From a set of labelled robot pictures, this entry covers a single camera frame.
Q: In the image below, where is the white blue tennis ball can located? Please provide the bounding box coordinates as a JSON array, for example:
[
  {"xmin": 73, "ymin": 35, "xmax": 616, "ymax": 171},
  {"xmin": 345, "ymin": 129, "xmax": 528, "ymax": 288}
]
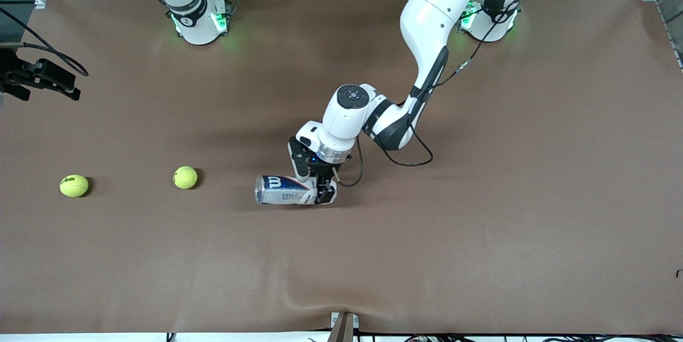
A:
[{"xmin": 255, "ymin": 174, "xmax": 338, "ymax": 205}]

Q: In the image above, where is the yellow-green tennis ball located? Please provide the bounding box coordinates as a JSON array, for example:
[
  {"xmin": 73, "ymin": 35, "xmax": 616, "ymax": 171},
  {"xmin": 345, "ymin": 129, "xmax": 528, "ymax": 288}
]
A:
[
  {"xmin": 60, "ymin": 174, "xmax": 90, "ymax": 198},
  {"xmin": 173, "ymin": 166, "xmax": 198, "ymax": 190}
]

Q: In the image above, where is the metal table clamp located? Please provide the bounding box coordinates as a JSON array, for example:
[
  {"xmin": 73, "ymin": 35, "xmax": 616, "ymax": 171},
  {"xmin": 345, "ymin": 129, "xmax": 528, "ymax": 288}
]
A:
[{"xmin": 330, "ymin": 311, "xmax": 359, "ymax": 342}]

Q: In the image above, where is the brown table mat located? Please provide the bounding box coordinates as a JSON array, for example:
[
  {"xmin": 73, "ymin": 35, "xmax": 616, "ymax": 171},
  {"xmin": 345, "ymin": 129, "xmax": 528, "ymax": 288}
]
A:
[{"xmin": 0, "ymin": 0, "xmax": 683, "ymax": 335}]

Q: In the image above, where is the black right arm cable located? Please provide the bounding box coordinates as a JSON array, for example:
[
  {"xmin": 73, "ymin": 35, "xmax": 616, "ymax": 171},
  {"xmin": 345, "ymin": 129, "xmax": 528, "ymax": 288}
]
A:
[{"xmin": 0, "ymin": 9, "xmax": 89, "ymax": 77}]

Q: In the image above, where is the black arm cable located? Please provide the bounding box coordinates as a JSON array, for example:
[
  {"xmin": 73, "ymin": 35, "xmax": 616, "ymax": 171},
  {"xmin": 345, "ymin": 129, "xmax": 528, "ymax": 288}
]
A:
[
  {"xmin": 0, "ymin": 9, "xmax": 89, "ymax": 77},
  {"xmin": 336, "ymin": 0, "xmax": 539, "ymax": 188}
]

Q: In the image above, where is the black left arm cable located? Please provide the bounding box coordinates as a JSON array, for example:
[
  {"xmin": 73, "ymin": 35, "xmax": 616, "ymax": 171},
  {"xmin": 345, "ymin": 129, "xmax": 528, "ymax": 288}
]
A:
[{"xmin": 336, "ymin": 0, "xmax": 539, "ymax": 188}]

